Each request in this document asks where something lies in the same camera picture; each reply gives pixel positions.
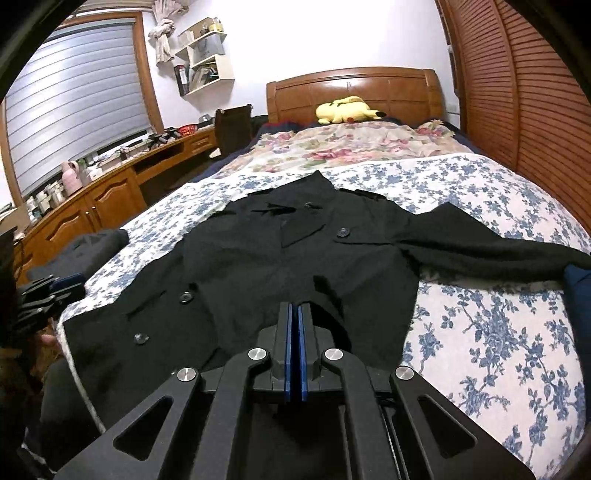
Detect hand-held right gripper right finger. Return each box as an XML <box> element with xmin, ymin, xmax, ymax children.
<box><xmin>298</xmin><ymin>302</ymin><xmax>539</xmax><ymax>480</ymax></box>

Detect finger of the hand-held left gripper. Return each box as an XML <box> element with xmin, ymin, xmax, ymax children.
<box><xmin>11</xmin><ymin>302</ymin><xmax>63</xmax><ymax>335</ymax></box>
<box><xmin>18</xmin><ymin>273</ymin><xmax>87</xmax><ymax>308</ymax></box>

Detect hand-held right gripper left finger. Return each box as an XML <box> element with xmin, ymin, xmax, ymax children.
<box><xmin>54</xmin><ymin>302</ymin><xmax>293</xmax><ymax>480</ymax></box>

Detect black coat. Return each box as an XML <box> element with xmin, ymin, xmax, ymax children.
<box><xmin>58</xmin><ymin>170</ymin><xmax>591</xmax><ymax>407</ymax></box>

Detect dark grey folded garment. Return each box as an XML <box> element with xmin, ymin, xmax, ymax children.
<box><xmin>28</xmin><ymin>229</ymin><xmax>130</xmax><ymax>282</ymax></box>

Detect group of white jars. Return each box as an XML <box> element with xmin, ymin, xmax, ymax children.
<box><xmin>25</xmin><ymin>182</ymin><xmax>65</xmax><ymax>217</ymax></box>

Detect person's dark clothing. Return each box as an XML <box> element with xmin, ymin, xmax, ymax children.
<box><xmin>0</xmin><ymin>351</ymin><xmax>107</xmax><ymax>480</ymax></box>

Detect wooden desk cabinet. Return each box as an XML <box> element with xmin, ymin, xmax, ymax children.
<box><xmin>14</xmin><ymin>124</ymin><xmax>220</xmax><ymax>287</ymax></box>

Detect grey window blind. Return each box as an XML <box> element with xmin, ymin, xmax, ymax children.
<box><xmin>4</xmin><ymin>23</ymin><xmax>153</xmax><ymax>197</ymax></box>

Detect blue floral bedspread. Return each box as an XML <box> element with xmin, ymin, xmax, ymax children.
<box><xmin>60</xmin><ymin>152</ymin><xmax>591</xmax><ymax>480</ymax></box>

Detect pink floral quilt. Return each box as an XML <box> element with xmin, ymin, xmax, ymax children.
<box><xmin>210</xmin><ymin>117</ymin><xmax>476</xmax><ymax>185</ymax></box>

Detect dark covered chair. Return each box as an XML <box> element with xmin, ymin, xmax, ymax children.
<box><xmin>215</xmin><ymin>104</ymin><xmax>254</xmax><ymax>158</ymax></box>

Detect yellow plush toy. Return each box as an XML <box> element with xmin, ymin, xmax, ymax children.
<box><xmin>315</xmin><ymin>95</ymin><xmax>387</xmax><ymax>125</ymax></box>

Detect hanging beige cloth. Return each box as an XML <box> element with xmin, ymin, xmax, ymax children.
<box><xmin>148</xmin><ymin>0</ymin><xmax>178</xmax><ymax>65</ymax></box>

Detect wooden headboard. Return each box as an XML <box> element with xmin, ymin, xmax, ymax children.
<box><xmin>265</xmin><ymin>67</ymin><xmax>446</xmax><ymax>127</ymax></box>

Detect navy blue cloth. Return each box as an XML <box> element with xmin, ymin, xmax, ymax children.
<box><xmin>562</xmin><ymin>263</ymin><xmax>591</xmax><ymax>352</ymax></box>

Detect louvered wooden wardrobe doors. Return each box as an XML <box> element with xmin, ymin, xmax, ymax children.
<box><xmin>436</xmin><ymin>0</ymin><xmax>591</xmax><ymax>252</ymax></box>

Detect wooden window frame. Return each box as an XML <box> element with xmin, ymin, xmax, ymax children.
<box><xmin>0</xmin><ymin>11</ymin><xmax>164</xmax><ymax>208</ymax></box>

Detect white wall shelf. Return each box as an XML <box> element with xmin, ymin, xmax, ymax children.
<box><xmin>173</xmin><ymin>18</ymin><xmax>236</xmax><ymax>97</ymax></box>

